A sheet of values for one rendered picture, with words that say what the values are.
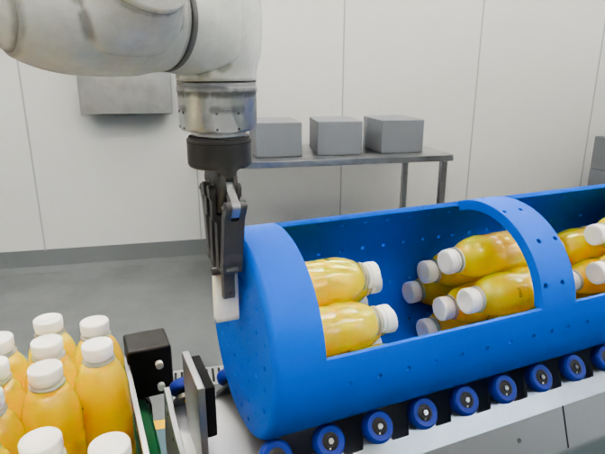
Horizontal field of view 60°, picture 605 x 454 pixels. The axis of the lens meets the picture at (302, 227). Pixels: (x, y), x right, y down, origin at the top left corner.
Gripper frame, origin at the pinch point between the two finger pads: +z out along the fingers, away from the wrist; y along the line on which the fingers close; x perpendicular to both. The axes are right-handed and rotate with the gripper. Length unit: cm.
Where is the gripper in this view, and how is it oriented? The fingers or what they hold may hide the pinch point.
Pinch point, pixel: (225, 294)
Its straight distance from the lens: 68.1
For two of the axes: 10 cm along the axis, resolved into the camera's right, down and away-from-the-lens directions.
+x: 9.2, -1.1, 3.8
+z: 0.0, 9.6, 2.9
